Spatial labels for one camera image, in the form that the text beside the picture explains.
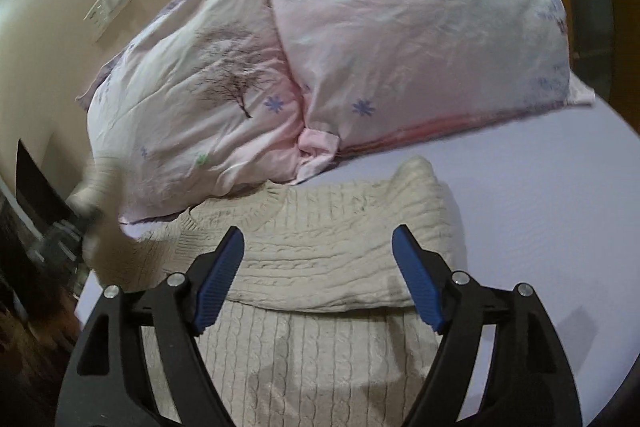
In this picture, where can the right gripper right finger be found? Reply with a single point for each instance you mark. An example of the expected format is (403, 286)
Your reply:
(529, 380)

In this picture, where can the beige cable-knit sweater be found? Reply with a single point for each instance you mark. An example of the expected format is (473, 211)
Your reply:
(325, 246)

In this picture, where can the white wall switch panel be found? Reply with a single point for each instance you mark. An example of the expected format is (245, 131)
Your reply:
(101, 14)

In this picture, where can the pink floral left pillow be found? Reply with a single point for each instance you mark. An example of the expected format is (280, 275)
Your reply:
(201, 103)

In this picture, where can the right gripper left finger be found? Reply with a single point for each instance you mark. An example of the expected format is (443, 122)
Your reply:
(107, 382)

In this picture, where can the lavender bed sheet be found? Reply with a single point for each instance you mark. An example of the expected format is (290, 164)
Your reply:
(551, 200)

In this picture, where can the pink floral pillow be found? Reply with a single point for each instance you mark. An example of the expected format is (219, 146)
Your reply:
(374, 73)
(201, 103)

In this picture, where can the pink floral right pillow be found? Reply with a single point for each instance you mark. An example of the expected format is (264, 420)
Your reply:
(374, 73)

